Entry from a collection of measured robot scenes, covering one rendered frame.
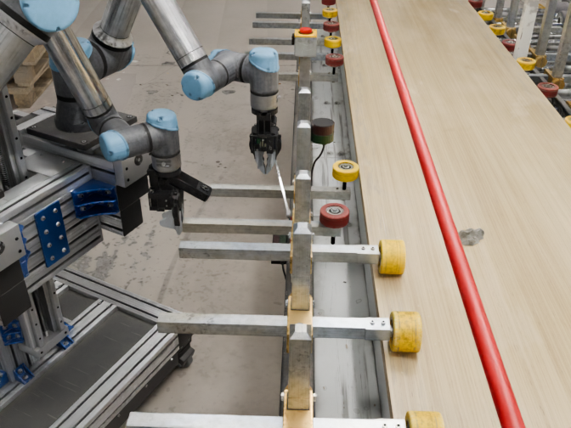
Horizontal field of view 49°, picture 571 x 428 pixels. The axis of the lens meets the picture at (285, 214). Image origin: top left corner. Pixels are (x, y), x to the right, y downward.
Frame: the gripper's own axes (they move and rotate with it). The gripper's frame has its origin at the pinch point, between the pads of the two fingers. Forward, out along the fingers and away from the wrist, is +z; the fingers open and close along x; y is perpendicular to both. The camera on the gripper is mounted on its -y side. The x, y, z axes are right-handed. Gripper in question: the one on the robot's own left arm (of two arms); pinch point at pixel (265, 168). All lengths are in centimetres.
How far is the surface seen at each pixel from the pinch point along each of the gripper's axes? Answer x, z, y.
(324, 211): 16.6, 3.9, 16.2
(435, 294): 41, 5, 48
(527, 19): 106, -11, -119
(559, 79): 120, 10, -103
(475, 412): 43, 5, 81
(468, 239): 53, 3, 28
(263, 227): 0.4, 9.0, 16.7
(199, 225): -17.3, 9.0, 16.7
